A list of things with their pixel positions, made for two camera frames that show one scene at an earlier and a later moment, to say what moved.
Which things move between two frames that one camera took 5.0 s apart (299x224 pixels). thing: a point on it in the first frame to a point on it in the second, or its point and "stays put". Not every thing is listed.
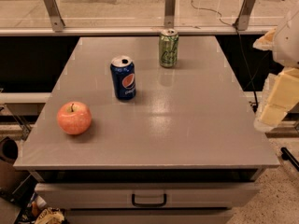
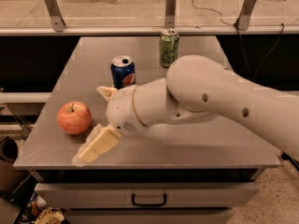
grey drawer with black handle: x=146 y=195 stays put
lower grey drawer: x=149 y=216 stays put
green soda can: x=168 y=46 stays put
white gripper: x=290 y=46 to x=121 y=110
